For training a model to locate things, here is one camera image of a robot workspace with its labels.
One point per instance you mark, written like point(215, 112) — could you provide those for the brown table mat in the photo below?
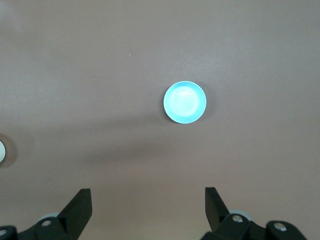
point(100, 75)

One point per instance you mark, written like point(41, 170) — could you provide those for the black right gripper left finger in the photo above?
point(77, 210)

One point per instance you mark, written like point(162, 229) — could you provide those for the white bowl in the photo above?
point(2, 151)

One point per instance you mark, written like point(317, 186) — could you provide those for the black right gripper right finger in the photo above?
point(216, 212)

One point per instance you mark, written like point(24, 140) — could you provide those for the blue bowl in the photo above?
point(185, 102)

